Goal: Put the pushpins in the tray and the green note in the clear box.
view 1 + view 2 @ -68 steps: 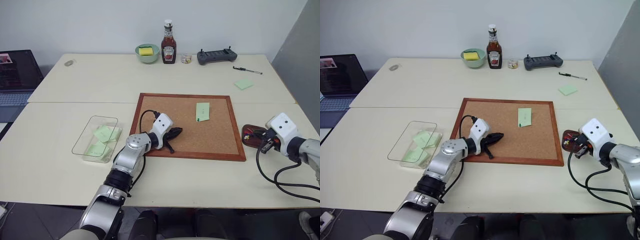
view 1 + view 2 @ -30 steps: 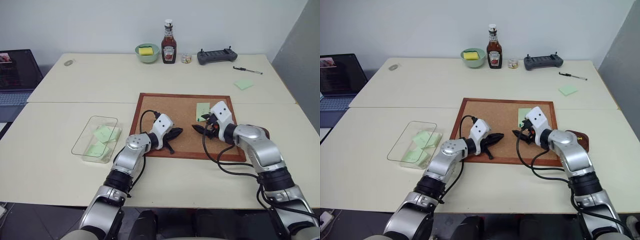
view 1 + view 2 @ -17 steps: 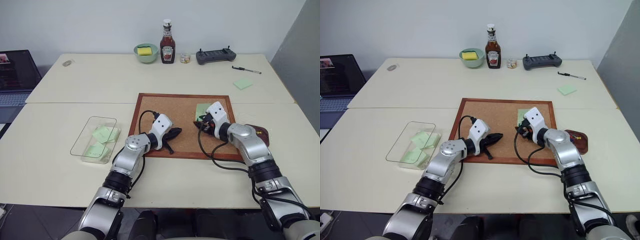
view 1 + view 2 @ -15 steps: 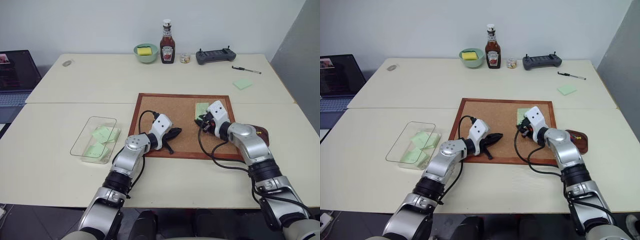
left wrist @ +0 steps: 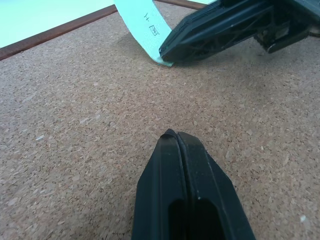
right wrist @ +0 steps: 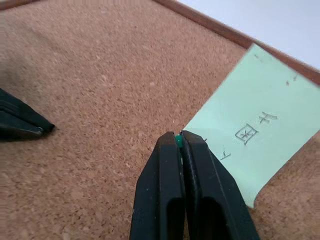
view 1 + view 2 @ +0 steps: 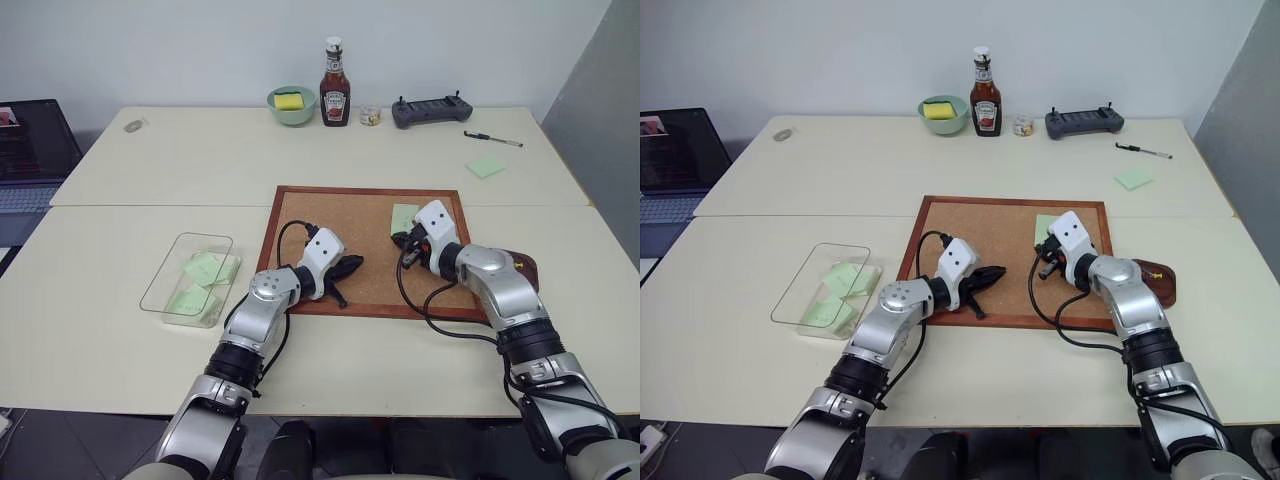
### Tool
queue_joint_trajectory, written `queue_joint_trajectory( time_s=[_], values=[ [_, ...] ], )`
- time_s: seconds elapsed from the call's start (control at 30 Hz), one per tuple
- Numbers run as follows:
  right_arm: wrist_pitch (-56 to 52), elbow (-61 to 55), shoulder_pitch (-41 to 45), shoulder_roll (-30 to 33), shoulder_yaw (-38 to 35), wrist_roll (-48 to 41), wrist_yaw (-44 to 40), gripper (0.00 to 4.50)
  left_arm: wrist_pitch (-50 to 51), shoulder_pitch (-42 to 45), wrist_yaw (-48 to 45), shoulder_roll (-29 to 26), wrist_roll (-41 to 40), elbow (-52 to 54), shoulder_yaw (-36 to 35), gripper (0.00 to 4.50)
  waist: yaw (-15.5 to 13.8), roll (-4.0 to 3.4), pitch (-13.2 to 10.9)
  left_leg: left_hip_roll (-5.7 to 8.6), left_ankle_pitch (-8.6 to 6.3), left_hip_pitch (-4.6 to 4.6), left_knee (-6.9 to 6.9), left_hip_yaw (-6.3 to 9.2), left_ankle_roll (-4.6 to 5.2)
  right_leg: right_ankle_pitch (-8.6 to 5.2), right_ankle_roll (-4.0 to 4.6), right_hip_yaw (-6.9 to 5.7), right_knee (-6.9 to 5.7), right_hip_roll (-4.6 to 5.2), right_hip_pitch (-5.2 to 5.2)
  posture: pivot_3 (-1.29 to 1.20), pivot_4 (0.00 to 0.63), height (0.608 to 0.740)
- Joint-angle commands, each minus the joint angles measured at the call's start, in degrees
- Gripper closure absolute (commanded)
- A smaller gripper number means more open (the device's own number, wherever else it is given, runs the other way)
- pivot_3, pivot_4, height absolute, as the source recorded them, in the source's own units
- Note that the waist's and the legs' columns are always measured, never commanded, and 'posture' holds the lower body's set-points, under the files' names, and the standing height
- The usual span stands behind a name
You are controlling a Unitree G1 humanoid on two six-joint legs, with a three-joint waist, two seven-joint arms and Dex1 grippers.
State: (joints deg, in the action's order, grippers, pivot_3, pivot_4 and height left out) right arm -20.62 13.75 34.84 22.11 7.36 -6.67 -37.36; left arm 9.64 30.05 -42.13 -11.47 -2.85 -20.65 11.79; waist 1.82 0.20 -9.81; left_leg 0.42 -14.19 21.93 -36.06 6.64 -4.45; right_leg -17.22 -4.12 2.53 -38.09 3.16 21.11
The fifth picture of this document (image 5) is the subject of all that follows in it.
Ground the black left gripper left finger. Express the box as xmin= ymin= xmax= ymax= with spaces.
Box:
xmin=130 ymin=128 xmax=197 ymax=240

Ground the green paper note with writing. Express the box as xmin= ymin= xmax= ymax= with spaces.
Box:
xmin=112 ymin=0 xmax=175 ymax=67

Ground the cork board with wooden frame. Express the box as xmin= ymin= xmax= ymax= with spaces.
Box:
xmin=0 ymin=0 xmax=320 ymax=240

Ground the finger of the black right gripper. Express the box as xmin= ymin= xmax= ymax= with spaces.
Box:
xmin=253 ymin=20 xmax=312 ymax=54
xmin=158 ymin=0 xmax=291 ymax=63

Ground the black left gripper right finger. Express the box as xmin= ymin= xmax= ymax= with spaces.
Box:
xmin=177 ymin=131 xmax=257 ymax=240

